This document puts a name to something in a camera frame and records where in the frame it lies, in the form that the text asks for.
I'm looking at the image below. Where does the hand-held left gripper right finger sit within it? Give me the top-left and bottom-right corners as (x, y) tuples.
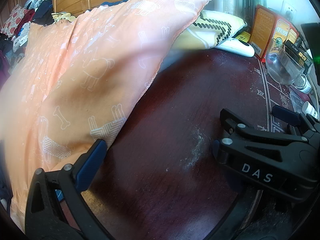
(207, 187), (264, 240)

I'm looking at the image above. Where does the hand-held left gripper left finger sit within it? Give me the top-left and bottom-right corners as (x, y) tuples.
(25, 139), (118, 240)

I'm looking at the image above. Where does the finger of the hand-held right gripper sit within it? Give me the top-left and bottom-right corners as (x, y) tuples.
(272, 105), (320, 143)
(219, 108), (253, 140)

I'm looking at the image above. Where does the pile of clothes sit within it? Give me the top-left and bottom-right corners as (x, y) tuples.
(0, 0), (54, 63)

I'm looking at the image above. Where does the small white bottle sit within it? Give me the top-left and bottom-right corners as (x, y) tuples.
(302, 101), (320, 120)

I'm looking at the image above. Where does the small glass bottle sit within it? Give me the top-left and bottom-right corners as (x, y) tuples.
(295, 75), (313, 94)

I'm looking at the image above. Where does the black labelled box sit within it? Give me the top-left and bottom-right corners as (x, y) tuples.
(285, 40), (314, 75)

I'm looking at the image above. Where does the white plastic device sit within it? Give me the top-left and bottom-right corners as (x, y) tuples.
(215, 38), (255, 57)

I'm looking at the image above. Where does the black device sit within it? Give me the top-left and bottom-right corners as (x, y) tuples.
(301, 23), (320, 55)

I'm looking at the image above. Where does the red green printed box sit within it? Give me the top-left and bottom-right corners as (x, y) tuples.
(271, 17), (299, 48)

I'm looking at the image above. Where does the orange cardboard box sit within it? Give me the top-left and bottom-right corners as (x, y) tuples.
(249, 4), (278, 60)

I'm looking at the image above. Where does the orange printed blanket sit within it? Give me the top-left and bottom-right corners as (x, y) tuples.
(0, 0), (217, 233)

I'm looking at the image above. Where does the yellow pillow black pattern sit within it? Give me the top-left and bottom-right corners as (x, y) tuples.
(172, 10), (248, 50)

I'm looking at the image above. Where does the metal canister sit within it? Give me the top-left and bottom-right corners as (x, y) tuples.
(214, 0), (240, 15)

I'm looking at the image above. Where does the yellow printed cloth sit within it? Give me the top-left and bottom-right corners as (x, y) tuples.
(51, 12), (77, 24)

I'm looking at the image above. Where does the red dotted floral pillow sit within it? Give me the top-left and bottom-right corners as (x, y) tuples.
(2, 5), (28, 36)

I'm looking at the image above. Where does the white wall socket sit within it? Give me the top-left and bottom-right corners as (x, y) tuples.
(282, 1), (298, 19)

